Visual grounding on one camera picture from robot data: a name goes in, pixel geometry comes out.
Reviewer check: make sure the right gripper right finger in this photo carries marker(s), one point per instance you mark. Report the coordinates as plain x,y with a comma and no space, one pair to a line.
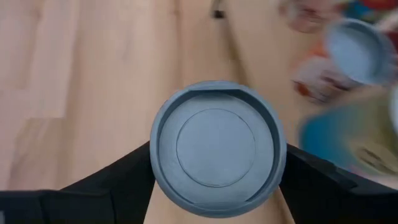
342,205

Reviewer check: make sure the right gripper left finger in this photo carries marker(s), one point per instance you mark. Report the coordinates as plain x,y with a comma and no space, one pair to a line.
77,205

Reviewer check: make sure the cherries can yellow blue label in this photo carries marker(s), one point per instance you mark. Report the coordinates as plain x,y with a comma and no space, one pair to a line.
329,140

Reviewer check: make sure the pineapple can orange label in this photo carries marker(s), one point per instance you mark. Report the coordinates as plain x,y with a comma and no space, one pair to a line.
217,149

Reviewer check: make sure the short sausage meatballs can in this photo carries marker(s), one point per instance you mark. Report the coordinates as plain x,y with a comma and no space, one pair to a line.
357,53

